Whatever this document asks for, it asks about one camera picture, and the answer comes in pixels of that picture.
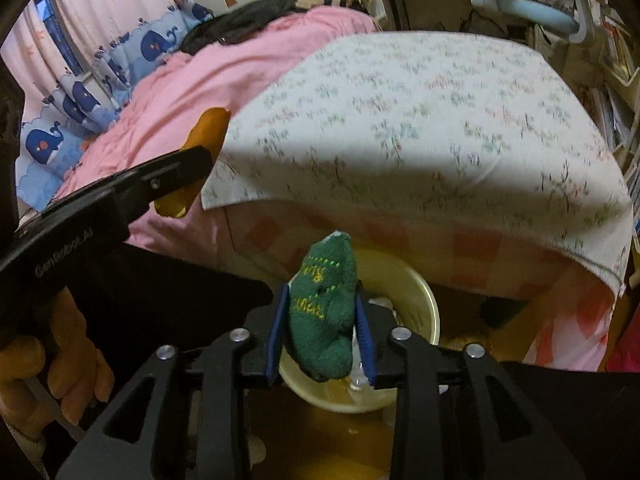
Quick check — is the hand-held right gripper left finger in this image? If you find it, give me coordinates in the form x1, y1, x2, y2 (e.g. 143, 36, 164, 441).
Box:
65, 282, 293, 480

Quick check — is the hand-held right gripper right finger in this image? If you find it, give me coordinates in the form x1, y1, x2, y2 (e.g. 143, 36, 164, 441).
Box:
352, 292, 583, 480

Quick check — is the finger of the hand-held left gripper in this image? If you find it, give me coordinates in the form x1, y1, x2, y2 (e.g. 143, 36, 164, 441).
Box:
112, 146, 215, 221

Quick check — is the green wrapper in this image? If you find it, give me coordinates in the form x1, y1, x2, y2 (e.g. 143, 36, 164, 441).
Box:
284, 231, 360, 382

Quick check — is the yellow plastic bin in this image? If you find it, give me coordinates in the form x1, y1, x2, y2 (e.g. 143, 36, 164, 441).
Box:
277, 255, 441, 413

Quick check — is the person's left hand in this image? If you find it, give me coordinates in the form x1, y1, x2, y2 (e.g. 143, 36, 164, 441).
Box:
0, 287, 116, 441

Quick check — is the pink blanket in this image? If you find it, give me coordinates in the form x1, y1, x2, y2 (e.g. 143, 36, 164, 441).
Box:
15, 6, 378, 251

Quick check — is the pink whale print curtain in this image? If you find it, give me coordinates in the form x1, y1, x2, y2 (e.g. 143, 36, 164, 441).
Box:
0, 0, 216, 181

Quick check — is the pink checkered quilt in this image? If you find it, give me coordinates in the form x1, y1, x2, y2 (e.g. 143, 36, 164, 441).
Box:
222, 200, 626, 373

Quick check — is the black jacket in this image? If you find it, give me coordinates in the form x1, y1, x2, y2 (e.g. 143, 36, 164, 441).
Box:
181, 0, 306, 47

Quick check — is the window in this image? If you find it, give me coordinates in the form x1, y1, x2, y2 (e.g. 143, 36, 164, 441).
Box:
30, 0, 83, 76

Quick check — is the floral tablecloth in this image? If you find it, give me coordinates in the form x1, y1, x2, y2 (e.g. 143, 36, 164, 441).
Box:
200, 31, 633, 296

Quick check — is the striped pillow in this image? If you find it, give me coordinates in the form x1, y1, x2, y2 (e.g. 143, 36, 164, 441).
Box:
295, 0, 361, 11

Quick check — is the white bookshelf with books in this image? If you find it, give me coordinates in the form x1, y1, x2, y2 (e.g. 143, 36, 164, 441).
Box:
595, 10, 640, 161

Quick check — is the pale blue desk chair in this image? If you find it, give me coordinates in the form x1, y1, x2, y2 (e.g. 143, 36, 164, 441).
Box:
470, 0, 608, 43

